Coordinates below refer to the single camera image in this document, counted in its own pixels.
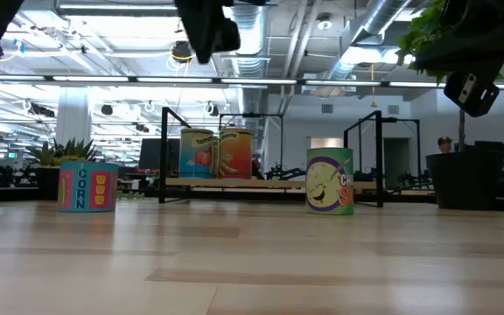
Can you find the leafy green plant in pot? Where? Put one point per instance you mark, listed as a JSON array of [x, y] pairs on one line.
[[462, 179]]

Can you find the person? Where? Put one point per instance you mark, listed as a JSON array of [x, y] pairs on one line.
[[444, 144]]

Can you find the black table frame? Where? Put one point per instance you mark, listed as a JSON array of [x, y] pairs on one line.
[[234, 197]]

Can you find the green chicken soup can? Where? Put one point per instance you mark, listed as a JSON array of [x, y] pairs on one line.
[[328, 184]]

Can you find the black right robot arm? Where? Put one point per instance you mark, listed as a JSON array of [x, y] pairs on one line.
[[488, 17]]

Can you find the ribbed silver air duct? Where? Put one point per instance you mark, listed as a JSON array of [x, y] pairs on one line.
[[249, 35]]

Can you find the long horizontal light bar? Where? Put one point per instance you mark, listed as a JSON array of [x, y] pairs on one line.
[[173, 80]]

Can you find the smooth silver air duct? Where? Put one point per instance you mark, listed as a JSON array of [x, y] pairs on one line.
[[383, 17]]

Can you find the succulent in black pot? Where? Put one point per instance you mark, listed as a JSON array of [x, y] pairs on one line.
[[46, 184]]

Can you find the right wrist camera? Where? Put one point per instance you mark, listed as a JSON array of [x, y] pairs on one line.
[[479, 98]]

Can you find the black background monitor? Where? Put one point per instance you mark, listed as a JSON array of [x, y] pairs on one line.
[[151, 153]]

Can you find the white building column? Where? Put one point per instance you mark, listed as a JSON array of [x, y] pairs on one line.
[[72, 118]]

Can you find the black background robot arm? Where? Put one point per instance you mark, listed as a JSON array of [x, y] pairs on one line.
[[284, 172]]

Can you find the teal corn can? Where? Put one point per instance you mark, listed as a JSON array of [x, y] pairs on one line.
[[86, 188]]

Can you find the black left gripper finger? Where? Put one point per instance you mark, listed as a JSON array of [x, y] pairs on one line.
[[202, 50]]

